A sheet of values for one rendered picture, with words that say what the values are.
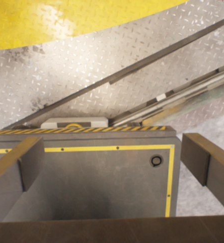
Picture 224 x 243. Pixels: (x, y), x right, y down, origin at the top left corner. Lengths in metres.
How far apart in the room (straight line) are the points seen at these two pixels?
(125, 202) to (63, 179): 0.21
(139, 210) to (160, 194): 0.09
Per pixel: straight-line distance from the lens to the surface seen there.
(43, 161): 0.17
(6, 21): 0.92
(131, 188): 0.60
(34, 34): 0.87
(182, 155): 0.17
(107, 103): 0.81
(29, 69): 0.87
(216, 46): 0.93
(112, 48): 0.81
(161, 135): 0.53
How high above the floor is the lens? 0.80
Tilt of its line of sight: 75 degrees down
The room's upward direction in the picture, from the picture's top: 176 degrees clockwise
